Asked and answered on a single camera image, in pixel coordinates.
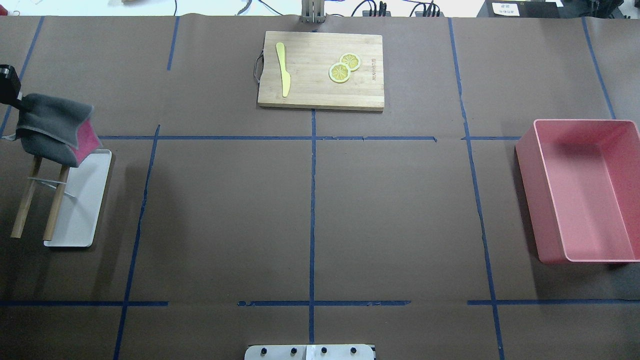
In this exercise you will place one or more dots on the grey and pink cloth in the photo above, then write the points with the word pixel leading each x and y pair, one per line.
pixel 57 129

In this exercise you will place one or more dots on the white tray rack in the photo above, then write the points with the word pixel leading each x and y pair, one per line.
pixel 76 204

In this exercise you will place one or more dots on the yellow plastic knife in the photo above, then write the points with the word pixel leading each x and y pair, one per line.
pixel 284 74

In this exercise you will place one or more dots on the front lemon slice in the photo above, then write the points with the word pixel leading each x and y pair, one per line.
pixel 339 73

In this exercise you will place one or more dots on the lemon slice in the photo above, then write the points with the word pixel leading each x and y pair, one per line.
pixel 351 60
pixel 339 73

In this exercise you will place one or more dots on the wooden cutting board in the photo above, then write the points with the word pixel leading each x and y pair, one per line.
pixel 309 56

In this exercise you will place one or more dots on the rear lemon slice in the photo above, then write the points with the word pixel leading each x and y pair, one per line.
pixel 351 60

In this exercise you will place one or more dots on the pink plastic bin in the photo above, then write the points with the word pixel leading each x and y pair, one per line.
pixel 582 186

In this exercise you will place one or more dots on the aluminium frame post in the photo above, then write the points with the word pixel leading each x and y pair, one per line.
pixel 313 11

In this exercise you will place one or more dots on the white camera pole mount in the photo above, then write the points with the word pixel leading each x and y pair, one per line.
pixel 355 351

